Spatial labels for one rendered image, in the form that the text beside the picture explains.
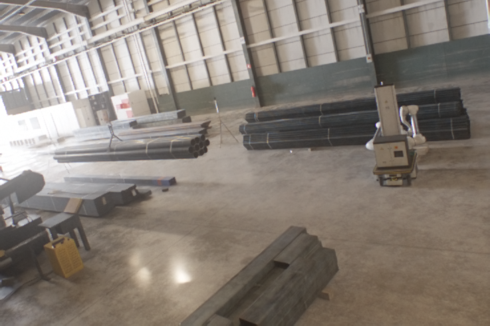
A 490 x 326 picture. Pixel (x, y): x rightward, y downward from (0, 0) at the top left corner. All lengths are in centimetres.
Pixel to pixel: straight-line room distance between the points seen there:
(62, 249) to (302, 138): 645
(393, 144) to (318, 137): 350
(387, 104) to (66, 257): 628
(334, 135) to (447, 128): 263
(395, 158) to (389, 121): 73
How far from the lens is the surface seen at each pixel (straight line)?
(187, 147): 819
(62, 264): 747
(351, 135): 1001
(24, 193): 942
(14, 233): 920
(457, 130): 937
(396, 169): 732
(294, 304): 444
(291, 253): 488
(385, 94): 747
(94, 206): 977
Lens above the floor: 296
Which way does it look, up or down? 12 degrees down
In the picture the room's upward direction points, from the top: 14 degrees counter-clockwise
